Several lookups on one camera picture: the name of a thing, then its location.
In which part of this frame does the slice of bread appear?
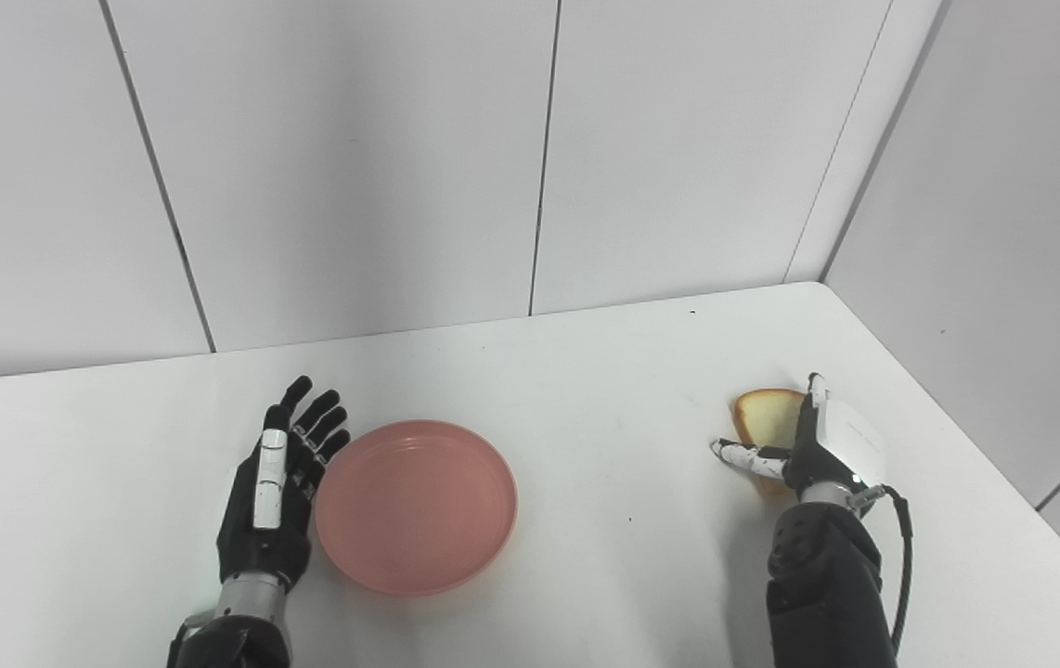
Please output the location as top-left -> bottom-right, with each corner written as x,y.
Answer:
733,388 -> 808,495

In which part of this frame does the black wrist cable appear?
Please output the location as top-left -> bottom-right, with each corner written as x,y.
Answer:
166,610 -> 215,668
850,486 -> 913,658

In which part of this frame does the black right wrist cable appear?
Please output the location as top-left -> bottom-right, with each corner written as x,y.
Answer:
850,486 -> 913,658

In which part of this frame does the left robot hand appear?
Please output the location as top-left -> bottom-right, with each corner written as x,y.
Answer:
216,375 -> 352,592

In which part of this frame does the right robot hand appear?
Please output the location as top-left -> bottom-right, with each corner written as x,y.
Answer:
710,373 -> 890,495

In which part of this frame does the pink plate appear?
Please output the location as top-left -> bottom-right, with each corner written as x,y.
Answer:
314,419 -> 520,597

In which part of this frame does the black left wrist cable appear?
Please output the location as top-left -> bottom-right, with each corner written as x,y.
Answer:
166,610 -> 215,668

